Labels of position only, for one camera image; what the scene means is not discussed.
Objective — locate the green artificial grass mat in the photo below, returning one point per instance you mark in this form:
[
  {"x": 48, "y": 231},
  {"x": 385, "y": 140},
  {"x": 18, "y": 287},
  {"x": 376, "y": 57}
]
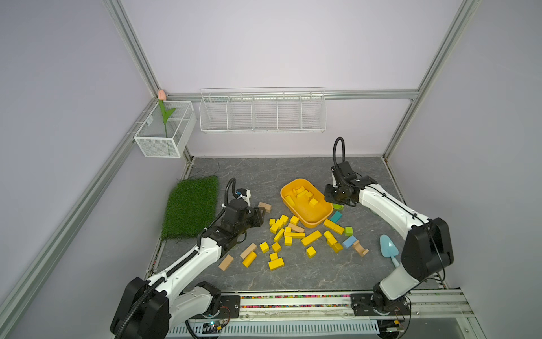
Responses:
[{"x": 191, "y": 206}]

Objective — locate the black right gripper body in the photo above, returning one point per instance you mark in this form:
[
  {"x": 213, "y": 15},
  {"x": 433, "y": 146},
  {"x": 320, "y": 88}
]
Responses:
[{"x": 334, "y": 193}]

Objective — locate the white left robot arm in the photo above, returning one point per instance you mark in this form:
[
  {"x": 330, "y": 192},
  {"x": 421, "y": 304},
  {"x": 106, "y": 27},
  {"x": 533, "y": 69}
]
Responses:
[{"x": 178, "y": 279}]

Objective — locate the teal block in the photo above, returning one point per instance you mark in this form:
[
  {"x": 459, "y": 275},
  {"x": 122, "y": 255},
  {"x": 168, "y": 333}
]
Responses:
[{"x": 336, "y": 217}]

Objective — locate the green small cube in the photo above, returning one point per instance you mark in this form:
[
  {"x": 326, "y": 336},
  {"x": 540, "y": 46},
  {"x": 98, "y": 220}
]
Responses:
[{"x": 348, "y": 231}]

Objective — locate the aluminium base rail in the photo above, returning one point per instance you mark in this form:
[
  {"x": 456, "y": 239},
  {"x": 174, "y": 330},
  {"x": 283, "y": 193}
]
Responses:
[{"x": 302, "y": 315}]

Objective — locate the pink artificial tulip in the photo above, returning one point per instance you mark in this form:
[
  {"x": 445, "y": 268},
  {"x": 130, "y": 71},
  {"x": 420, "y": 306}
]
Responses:
[{"x": 166, "y": 114}]

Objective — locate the natural wood long block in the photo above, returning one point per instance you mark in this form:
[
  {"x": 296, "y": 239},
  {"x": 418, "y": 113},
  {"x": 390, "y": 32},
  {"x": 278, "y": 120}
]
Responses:
[{"x": 252, "y": 247}]

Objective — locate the yellow plastic tub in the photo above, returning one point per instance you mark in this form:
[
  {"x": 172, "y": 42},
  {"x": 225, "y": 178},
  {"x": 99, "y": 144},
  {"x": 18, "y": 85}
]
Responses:
[{"x": 310, "y": 217}]

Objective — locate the yellow small cube right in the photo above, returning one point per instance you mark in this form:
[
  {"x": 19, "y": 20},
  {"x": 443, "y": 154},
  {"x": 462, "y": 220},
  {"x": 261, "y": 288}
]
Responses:
[{"x": 310, "y": 252}]

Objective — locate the light blue plastic scoop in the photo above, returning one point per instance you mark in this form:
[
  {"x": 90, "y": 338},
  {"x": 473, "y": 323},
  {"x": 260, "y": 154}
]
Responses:
[{"x": 389, "y": 250}]

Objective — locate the yellow flat horizontal block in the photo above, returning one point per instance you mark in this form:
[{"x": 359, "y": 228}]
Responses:
[{"x": 295, "y": 236}]

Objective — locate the white mesh corner basket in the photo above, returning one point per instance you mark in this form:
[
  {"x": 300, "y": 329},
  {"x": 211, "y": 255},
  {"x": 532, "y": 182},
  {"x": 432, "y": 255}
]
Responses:
[{"x": 150, "y": 136}]

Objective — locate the natural wood arch block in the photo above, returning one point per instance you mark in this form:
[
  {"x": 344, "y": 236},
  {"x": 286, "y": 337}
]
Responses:
[{"x": 359, "y": 249}]

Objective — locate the light blue block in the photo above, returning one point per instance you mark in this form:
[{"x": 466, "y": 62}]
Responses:
[{"x": 349, "y": 241}]

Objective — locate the natural wood block lower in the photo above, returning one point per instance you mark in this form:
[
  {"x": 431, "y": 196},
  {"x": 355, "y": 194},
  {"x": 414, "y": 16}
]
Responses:
[{"x": 226, "y": 262}]

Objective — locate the natural wood centre block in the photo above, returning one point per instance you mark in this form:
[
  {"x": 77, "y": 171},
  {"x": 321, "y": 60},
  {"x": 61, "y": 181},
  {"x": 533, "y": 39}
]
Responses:
[{"x": 295, "y": 228}]

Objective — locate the yellow block front long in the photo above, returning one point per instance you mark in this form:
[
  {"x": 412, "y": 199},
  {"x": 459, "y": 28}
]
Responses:
[{"x": 250, "y": 258}]

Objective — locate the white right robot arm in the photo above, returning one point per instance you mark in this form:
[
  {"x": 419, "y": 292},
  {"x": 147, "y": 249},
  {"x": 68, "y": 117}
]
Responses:
[{"x": 427, "y": 250}]

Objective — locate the white wire shelf basket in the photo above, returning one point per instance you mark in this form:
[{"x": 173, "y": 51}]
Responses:
[{"x": 263, "y": 110}]

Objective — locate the yellow block bottom wide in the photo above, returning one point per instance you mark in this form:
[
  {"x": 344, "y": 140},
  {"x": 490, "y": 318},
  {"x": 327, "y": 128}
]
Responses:
[{"x": 275, "y": 264}]

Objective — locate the yellow long block by tub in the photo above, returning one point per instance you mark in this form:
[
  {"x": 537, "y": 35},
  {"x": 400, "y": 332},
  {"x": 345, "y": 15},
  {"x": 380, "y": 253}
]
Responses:
[{"x": 334, "y": 227}]

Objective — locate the yellow arch block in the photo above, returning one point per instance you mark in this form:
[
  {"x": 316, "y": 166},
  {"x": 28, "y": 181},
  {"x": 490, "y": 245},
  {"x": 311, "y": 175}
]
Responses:
[{"x": 299, "y": 190}]

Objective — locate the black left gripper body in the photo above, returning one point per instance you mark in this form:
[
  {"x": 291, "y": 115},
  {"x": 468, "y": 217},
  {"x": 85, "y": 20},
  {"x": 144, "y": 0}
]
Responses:
[{"x": 253, "y": 219}]

